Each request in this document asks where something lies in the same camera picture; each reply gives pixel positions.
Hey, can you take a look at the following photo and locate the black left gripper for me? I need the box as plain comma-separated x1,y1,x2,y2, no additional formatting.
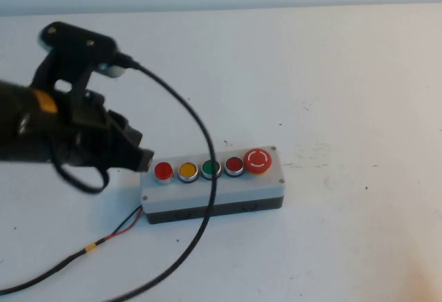
51,90,155,172

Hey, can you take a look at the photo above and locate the grey and black button box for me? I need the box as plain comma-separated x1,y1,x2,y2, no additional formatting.
140,145,286,225

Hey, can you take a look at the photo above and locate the red emergency stop mushroom button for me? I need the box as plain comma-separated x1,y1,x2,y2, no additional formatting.
243,147,273,176

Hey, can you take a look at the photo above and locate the green push button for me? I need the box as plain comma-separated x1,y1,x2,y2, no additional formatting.
200,159,223,181

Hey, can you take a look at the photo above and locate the dark red flat push button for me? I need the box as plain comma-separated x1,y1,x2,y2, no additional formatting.
224,156,246,179

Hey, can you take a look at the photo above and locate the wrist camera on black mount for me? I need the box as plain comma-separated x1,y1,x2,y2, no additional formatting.
30,21,126,100

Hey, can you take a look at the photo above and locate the lit red raised push button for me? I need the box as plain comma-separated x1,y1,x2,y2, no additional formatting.
153,160,175,185

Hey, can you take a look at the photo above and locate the long black camera cable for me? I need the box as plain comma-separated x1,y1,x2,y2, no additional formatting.
102,53,219,302

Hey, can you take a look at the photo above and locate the yellow push button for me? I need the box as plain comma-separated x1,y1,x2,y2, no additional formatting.
177,162,200,184

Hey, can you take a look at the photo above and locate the black cable with red wire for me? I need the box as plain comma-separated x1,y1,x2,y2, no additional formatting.
0,205,144,296

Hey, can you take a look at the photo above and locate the thin black cable loop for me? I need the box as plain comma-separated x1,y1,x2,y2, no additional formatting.
50,142,111,195

